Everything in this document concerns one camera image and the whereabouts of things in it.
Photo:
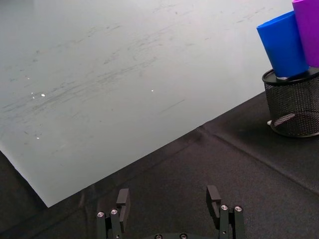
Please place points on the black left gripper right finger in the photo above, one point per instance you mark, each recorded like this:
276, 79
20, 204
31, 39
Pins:
216, 204

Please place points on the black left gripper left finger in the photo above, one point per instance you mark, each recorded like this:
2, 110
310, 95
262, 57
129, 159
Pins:
123, 206

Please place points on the black mesh holder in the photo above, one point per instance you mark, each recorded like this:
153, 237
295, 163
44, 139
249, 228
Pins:
294, 104

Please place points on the blue roll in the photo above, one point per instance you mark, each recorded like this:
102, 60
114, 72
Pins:
284, 44

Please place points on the purple roll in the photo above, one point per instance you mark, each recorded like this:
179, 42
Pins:
309, 30

